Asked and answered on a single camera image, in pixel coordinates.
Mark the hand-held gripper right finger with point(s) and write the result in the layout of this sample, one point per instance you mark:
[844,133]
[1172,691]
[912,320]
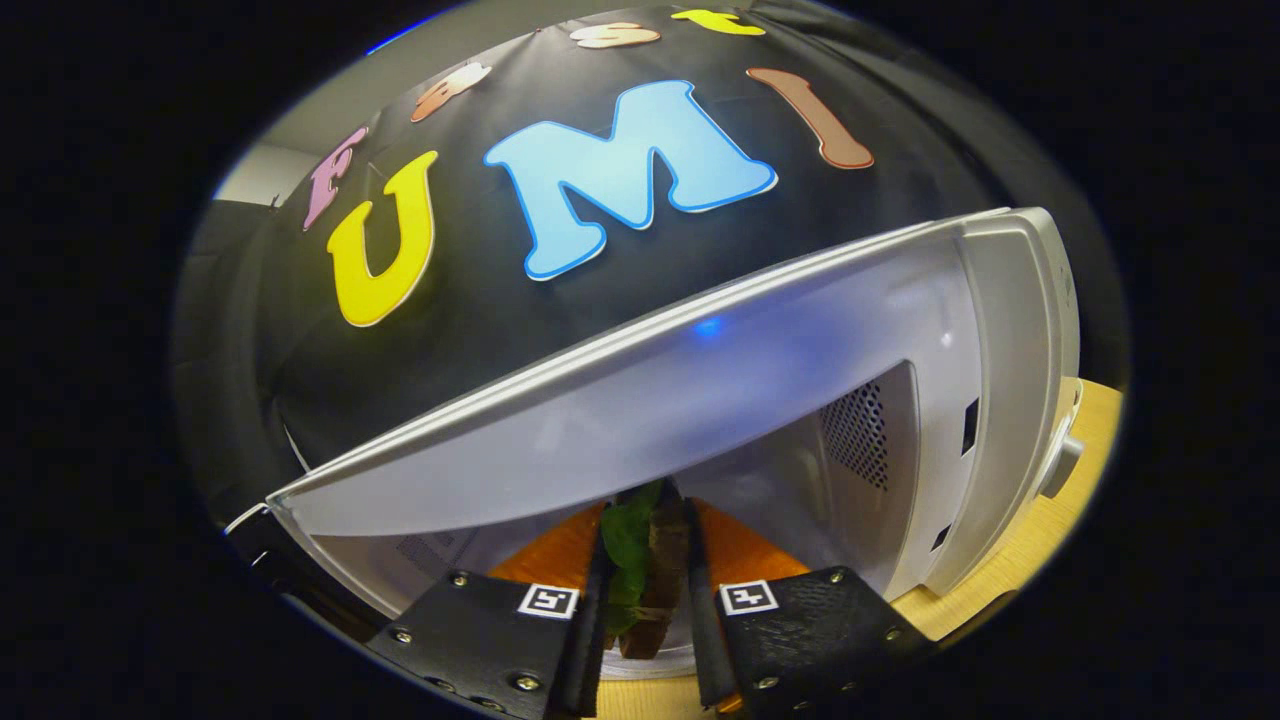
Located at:
[708,650]

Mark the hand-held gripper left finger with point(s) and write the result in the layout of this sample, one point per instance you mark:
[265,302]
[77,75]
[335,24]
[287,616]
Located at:
[585,660]

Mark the brown bread lettuce sandwich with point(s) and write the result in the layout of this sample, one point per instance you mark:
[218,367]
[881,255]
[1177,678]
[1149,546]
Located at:
[665,570]

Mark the white microwave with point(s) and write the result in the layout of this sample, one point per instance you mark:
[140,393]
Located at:
[700,400]

